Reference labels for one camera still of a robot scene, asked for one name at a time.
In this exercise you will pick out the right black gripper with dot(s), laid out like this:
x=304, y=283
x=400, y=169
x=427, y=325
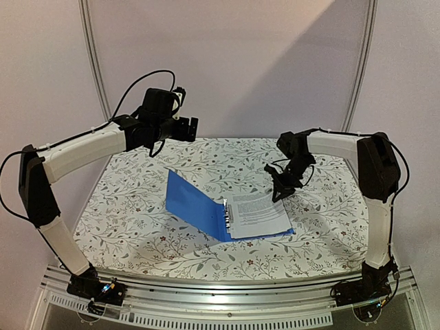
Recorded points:
x=287, y=177

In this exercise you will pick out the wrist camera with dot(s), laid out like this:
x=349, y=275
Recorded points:
x=179, y=96
x=271, y=170

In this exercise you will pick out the aluminium front rail frame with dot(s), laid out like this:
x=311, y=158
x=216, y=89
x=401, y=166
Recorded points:
x=154, y=302

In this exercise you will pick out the left aluminium vertical post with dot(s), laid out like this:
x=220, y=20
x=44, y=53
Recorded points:
x=92, y=53

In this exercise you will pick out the right aluminium vertical post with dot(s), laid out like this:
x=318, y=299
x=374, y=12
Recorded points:
x=362, y=62

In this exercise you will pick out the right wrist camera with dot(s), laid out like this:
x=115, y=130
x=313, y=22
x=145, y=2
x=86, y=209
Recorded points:
x=271, y=170

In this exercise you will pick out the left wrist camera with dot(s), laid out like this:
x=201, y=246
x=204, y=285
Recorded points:
x=179, y=96

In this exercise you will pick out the blue ring binder folder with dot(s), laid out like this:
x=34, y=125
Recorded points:
x=193, y=206

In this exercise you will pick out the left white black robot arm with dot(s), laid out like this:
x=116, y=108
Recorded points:
x=155, y=120

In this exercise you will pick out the aluminium vertical post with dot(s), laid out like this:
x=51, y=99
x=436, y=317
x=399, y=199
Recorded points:
x=362, y=62
x=92, y=53

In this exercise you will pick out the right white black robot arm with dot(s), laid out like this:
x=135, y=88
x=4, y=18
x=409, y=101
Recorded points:
x=378, y=174

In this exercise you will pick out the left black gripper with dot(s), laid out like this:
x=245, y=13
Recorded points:
x=182, y=135

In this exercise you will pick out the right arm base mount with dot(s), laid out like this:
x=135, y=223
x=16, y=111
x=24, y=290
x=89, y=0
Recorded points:
x=366, y=296

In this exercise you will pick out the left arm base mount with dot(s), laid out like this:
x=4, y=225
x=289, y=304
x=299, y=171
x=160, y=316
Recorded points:
x=98, y=293

